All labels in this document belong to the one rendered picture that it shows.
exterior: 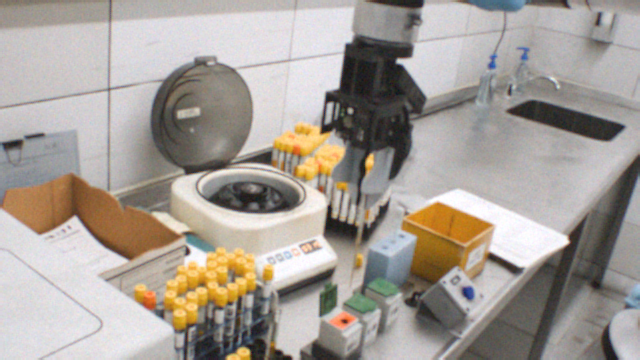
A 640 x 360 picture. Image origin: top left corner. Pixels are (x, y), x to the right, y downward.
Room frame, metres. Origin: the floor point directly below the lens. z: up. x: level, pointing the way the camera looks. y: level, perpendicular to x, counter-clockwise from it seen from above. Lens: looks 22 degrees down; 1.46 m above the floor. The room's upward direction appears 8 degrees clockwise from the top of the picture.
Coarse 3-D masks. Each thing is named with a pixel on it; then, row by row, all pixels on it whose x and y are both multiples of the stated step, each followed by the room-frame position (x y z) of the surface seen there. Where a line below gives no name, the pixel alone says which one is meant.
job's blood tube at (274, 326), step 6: (276, 312) 0.70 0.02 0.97; (270, 318) 0.70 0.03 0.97; (276, 318) 0.69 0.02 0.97; (270, 324) 0.70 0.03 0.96; (276, 324) 0.69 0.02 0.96; (270, 330) 0.69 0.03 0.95; (276, 330) 0.69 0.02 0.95; (270, 336) 0.69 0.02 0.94; (276, 336) 0.69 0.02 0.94; (270, 342) 0.69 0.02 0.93; (276, 342) 0.70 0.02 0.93; (270, 348) 0.69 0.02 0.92; (276, 348) 0.70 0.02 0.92; (270, 354) 0.69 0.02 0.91
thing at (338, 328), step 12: (336, 312) 0.75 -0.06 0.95; (324, 324) 0.73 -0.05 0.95; (336, 324) 0.73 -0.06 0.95; (348, 324) 0.73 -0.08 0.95; (360, 324) 0.74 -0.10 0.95; (324, 336) 0.73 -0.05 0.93; (336, 336) 0.72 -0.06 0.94; (348, 336) 0.71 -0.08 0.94; (360, 336) 0.74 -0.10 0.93; (336, 348) 0.72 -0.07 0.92; (348, 348) 0.72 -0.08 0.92
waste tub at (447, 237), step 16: (432, 208) 1.13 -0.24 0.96; (448, 208) 1.13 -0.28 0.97; (416, 224) 1.03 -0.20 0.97; (432, 224) 1.15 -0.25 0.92; (448, 224) 1.13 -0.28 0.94; (464, 224) 1.11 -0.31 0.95; (480, 224) 1.09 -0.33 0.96; (416, 240) 1.03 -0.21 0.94; (432, 240) 1.01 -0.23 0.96; (448, 240) 0.99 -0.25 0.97; (464, 240) 1.10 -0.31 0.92; (480, 240) 1.02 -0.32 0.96; (416, 256) 1.02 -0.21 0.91; (432, 256) 1.00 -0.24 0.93; (448, 256) 0.99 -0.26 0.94; (464, 256) 0.98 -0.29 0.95; (480, 256) 1.04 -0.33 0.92; (416, 272) 1.02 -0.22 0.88; (432, 272) 1.00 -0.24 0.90; (448, 272) 0.98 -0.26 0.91; (464, 272) 0.99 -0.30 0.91; (480, 272) 1.06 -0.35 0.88
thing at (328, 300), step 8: (328, 288) 0.75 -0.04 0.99; (336, 288) 0.77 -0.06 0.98; (320, 296) 0.74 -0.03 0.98; (328, 296) 0.75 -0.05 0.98; (336, 296) 0.77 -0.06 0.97; (320, 304) 0.74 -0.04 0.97; (328, 304) 0.75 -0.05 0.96; (336, 304) 0.77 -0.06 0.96; (320, 312) 0.74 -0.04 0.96; (328, 312) 0.75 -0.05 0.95
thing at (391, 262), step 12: (384, 240) 0.95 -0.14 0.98; (396, 240) 0.96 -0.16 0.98; (408, 240) 0.96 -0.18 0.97; (372, 252) 0.91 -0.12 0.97; (384, 252) 0.91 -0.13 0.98; (396, 252) 0.92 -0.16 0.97; (408, 252) 0.96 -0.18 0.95; (372, 264) 0.91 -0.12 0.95; (384, 264) 0.90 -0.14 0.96; (396, 264) 0.92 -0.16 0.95; (408, 264) 0.97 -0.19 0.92; (372, 276) 0.91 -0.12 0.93; (384, 276) 0.90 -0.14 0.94; (396, 276) 0.93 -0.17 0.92; (360, 288) 0.94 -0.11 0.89; (408, 288) 0.96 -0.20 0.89
